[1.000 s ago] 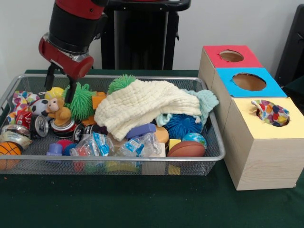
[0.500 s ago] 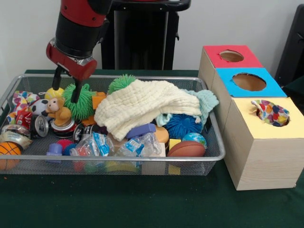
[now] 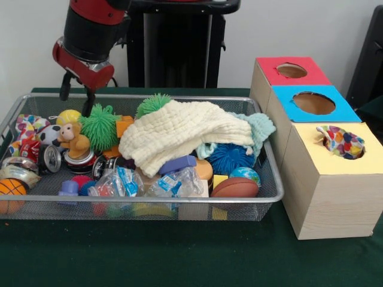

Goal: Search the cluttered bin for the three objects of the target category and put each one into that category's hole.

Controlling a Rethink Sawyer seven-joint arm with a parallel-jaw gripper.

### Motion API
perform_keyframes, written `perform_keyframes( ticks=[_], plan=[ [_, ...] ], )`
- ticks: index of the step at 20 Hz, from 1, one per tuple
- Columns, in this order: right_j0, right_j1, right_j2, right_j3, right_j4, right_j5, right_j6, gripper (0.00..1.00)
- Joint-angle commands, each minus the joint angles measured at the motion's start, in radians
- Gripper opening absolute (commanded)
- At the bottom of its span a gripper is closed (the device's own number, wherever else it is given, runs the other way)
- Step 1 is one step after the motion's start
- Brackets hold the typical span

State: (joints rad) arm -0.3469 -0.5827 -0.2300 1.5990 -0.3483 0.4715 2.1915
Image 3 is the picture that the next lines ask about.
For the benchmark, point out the globe print ball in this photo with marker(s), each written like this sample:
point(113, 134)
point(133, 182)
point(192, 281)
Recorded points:
point(245, 175)

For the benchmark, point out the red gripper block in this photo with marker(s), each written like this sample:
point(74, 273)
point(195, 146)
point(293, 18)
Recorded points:
point(80, 67)

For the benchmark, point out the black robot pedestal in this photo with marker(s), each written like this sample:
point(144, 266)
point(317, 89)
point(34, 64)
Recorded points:
point(179, 45)

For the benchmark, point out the dark green table cloth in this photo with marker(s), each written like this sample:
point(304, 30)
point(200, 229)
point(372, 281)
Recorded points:
point(179, 254)
point(374, 110)

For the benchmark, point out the mint knitted cloth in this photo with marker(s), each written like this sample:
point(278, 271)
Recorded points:
point(263, 128)

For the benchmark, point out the orange toy basketball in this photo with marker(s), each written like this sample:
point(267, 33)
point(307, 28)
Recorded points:
point(12, 187)

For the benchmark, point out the wooden box with three holes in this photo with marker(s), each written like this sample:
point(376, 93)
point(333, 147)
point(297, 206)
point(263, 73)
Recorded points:
point(329, 209)

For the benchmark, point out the green spiky rubber ball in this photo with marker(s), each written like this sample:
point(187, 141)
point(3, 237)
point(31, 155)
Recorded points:
point(152, 104)
point(100, 128)

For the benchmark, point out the blue spiky rubber ball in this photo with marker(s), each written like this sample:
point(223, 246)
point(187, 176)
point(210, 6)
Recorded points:
point(230, 158)

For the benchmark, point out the polka dot cloth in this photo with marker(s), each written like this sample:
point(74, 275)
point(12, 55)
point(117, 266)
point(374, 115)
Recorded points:
point(344, 142)
point(25, 127)

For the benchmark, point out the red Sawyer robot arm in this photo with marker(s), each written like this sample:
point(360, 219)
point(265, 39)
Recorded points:
point(92, 27)

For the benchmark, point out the brown monkey plush toy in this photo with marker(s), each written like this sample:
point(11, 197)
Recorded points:
point(74, 140)

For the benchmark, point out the cream knitted cloth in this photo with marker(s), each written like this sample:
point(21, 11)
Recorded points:
point(173, 131)

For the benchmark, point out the brown toy football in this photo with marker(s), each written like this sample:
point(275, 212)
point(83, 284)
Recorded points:
point(235, 186)

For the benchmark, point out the black upright panel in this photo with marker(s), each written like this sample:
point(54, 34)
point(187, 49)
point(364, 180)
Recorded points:
point(368, 59)

